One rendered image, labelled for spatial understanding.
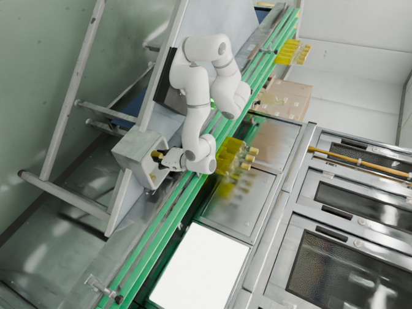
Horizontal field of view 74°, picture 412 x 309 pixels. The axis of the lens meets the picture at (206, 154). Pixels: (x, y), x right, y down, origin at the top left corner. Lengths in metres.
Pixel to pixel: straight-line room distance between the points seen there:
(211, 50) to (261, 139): 0.98
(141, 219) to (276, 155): 0.90
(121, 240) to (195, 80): 0.77
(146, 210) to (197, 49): 0.76
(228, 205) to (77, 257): 0.82
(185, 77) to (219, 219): 0.80
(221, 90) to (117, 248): 0.80
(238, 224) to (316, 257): 0.39
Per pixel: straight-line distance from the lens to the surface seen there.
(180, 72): 0.97
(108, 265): 1.29
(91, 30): 1.73
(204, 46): 0.98
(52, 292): 1.62
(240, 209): 1.48
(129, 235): 1.31
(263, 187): 1.56
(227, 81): 1.09
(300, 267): 1.45
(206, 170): 1.05
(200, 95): 0.95
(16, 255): 1.82
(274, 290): 1.40
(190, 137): 0.96
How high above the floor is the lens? 1.47
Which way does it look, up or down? 22 degrees down
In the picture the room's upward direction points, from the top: 109 degrees clockwise
